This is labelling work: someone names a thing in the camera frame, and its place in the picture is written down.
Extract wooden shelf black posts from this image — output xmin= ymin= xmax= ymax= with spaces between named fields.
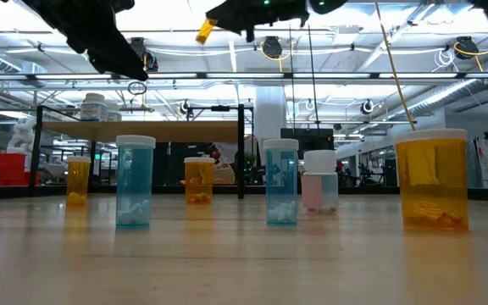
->
xmin=29 ymin=103 xmax=247 ymax=200

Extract white labelled pill bottle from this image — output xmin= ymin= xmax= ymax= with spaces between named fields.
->
xmin=105 ymin=101 xmax=123 ymax=123
xmin=80 ymin=92 xmax=108 ymax=123

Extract large orange pill bottle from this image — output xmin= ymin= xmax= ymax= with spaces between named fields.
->
xmin=393 ymin=128 xmax=470 ymax=232

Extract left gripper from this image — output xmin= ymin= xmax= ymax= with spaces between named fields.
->
xmin=0 ymin=0 xmax=150 ymax=82

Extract medium orange pill bottle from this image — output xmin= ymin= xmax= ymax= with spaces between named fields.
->
xmin=183 ymin=157 xmax=215 ymax=205

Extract yellow tag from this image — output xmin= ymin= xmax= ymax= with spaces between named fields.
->
xmin=196 ymin=18 xmax=219 ymax=45

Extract blue pill bottle white cap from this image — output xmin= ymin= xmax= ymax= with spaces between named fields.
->
xmin=263 ymin=138 xmax=301 ymax=228
xmin=114 ymin=135 xmax=157 ymax=230

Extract person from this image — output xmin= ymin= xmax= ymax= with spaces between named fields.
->
xmin=209 ymin=141 xmax=246 ymax=170

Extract woven basket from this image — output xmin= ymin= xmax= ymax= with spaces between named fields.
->
xmin=212 ymin=164 xmax=237 ymax=186

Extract yellow hanging cable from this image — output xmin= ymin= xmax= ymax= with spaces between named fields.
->
xmin=373 ymin=0 xmax=418 ymax=132

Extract red storage bin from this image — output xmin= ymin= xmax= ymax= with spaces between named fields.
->
xmin=0 ymin=152 xmax=31 ymax=187

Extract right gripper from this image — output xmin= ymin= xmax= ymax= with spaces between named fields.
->
xmin=206 ymin=0 xmax=311 ymax=43

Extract white building column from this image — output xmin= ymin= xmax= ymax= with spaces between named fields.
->
xmin=254 ymin=86 xmax=287 ymax=166

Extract small orange pill bottle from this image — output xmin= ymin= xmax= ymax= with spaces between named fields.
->
xmin=65 ymin=156 xmax=92 ymax=208

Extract clear pill bottle pink pills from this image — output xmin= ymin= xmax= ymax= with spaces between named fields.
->
xmin=301 ymin=149 xmax=340 ymax=215

